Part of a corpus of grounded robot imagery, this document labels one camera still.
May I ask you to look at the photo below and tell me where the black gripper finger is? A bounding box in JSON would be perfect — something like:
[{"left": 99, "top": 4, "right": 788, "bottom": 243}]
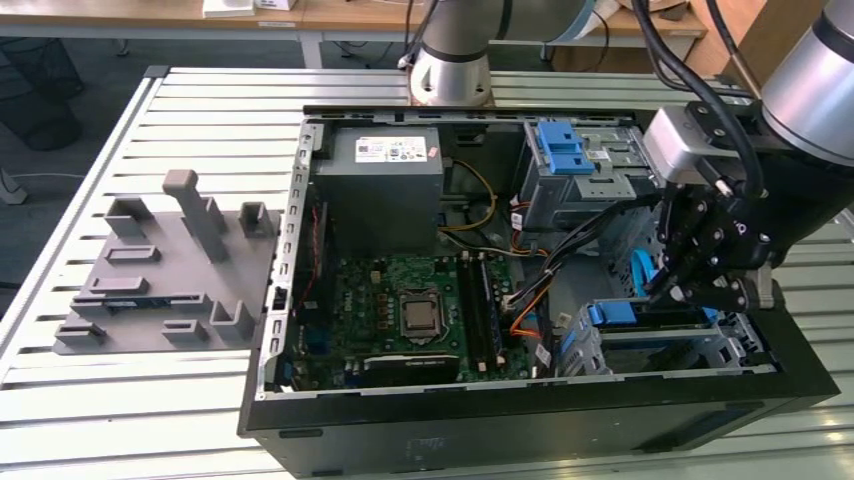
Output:
[
  {"left": 669, "top": 263, "right": 771, "bottom": 315},
  {"left": 644, "top": 182, "right": 735, "bottom": 305}
]

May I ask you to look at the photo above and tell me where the silver metal disk bay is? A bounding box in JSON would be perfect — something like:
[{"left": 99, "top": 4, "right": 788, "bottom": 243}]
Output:
[{"left": 557, "top": 299, "right": 760, "bottom": 377}]

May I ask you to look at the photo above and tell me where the grey metal drive cage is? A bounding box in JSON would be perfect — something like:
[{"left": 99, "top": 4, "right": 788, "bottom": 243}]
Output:
[{"left": 520, "top": 122, "right": 669, "bottom": 234}]

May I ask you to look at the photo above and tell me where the blue plastic drive latch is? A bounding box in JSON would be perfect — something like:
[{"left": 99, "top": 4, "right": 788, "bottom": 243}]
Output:
[{"left": 537, "top": 122, "right": 601, "bottom": 176}]

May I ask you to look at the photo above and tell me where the RAM slot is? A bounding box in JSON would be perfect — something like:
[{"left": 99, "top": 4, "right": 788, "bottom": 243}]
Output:
[
  {"left": 457, "top": 252, "right": 486, "bottom": 372},
  {"left": 474, "top": 252, "right": 500, "bottom": 369},
  {"left": 466, "top": 252, "right": 493, "bottom": 371}
]

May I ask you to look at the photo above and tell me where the black open PC case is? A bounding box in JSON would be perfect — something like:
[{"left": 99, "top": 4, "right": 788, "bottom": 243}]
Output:
[{"left": 237, "top": 103, "right": 843, "bottom": 479}]

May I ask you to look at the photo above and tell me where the silver CPU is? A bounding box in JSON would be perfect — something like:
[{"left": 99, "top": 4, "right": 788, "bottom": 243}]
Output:
[{"left": 404, "top": 301, "right": 440, "bottom": 329}]

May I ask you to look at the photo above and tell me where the wooden cabinet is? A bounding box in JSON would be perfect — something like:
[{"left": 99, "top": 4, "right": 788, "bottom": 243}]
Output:
[{"left": 684, "top": 0, "right": 833, "bottom": 101}]

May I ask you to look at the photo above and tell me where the CPU socket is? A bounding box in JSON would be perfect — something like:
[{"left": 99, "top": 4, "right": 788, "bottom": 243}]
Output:
[{"left": 393, "top": 287, "right": 449, "bottom": 346}]

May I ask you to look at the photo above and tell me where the grey power supply box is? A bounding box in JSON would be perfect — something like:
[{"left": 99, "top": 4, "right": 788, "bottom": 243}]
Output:
[{"left": 313, "top": 124, "right": 446, "bottom": 256}]

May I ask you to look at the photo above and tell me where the green motherboard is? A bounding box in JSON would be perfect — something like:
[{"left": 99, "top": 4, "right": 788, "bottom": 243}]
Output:
[{"left": 293, "top": 252, "right": 556, "bottom": 391}]

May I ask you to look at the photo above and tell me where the black graphics card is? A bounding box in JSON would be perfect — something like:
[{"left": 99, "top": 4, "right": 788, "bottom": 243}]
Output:
[{"left": 358, "top": 352, "right": 464, "bottom": 387}]

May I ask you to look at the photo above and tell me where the grey parts rack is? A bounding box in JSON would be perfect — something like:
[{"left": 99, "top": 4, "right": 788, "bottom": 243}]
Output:
[{"left": 53, "top": 168, "right": 286, "bottom": 357}]

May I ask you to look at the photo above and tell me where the large white box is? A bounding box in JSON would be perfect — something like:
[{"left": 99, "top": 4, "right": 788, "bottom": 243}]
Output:
[{"left": 203, "top": 0, "right": 256, "bottom": 19}]

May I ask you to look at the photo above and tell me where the wooden desk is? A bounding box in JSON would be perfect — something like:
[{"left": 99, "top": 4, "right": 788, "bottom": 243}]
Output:
[{"left": 0, "top": 0, "right": 711, "bottom": 76}]

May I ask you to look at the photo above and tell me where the black mesh waste bin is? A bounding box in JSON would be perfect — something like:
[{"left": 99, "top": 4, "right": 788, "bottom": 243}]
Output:
[{"left": 0, "top": 37, "right": 87, "bottom": 152}]

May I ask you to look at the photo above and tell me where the blue flat wire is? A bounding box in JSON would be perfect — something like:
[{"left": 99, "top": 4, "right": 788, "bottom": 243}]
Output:
[{"left": 630, "top": 247, "right": 669, "bottom": 297}]

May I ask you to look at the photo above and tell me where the black cable bundle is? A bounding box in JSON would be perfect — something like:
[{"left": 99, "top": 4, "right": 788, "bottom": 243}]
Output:
[{"left": 506, "top": 192, "right": 669, "bottom": 311}]

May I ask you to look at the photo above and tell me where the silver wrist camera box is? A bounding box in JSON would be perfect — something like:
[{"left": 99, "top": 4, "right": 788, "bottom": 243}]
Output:
[{"left": 644, "top": 107, "right": 744, "bottom": 187}]

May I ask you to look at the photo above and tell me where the yellow wire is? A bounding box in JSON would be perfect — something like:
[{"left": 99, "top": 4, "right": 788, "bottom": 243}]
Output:
[{"left": 437, "top": 158, "right": 500, "bottom": 234}]

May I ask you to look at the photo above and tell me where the orange red flat wire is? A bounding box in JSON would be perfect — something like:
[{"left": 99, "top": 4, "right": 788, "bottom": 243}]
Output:
[{"left": 509, "top": 287, "right": 544, "bottom": 342}]

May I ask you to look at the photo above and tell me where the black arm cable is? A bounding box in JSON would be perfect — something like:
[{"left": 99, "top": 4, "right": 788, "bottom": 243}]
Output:
[{"left": 630, "top": 0, "right": 769, "bottom": 199}]

